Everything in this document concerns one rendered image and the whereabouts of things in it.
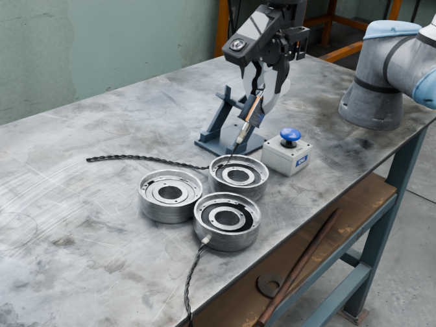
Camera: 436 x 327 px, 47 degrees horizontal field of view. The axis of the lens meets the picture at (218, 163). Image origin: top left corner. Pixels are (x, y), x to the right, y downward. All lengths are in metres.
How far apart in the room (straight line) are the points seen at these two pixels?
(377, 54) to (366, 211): 0.43
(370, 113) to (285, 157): 0.32
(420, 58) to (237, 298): 0.60
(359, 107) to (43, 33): 1.66
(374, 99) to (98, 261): 0.73
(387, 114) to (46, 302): 0.85
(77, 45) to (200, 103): 1.49
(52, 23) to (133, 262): 1.88
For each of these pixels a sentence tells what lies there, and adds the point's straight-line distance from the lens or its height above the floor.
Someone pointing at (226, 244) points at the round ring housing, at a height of 0.82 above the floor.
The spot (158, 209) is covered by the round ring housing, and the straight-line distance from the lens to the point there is 0.78.
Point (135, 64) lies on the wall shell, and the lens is 2.90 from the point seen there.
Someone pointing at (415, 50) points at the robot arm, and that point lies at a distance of 1.09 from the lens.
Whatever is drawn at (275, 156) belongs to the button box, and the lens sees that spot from 0.96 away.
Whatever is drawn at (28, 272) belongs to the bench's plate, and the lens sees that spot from 0.74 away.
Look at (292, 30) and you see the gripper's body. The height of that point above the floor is 1.07.
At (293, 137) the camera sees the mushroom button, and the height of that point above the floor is 0.87.
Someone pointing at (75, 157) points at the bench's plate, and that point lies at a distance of 0.97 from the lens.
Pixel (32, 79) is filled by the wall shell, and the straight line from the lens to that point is 2.53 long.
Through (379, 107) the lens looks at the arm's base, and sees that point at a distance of 1.20.
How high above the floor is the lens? 1.31
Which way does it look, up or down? 32 degrees down
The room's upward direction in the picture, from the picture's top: 7 degrees clockwise
